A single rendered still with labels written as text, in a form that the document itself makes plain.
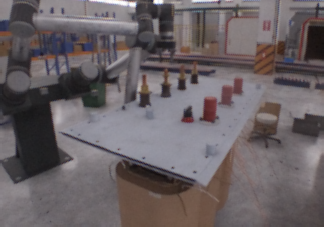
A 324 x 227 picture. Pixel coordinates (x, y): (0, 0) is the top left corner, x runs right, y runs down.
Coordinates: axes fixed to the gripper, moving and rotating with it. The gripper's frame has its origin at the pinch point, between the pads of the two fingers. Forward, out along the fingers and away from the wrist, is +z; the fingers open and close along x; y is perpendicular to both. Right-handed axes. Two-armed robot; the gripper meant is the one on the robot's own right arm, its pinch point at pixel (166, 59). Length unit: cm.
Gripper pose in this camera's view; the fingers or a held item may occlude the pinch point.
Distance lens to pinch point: 162.1
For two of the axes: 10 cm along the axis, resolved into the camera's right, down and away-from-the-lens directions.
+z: 0.0, 9.5, 3.1
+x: 8.9, 1.4, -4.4
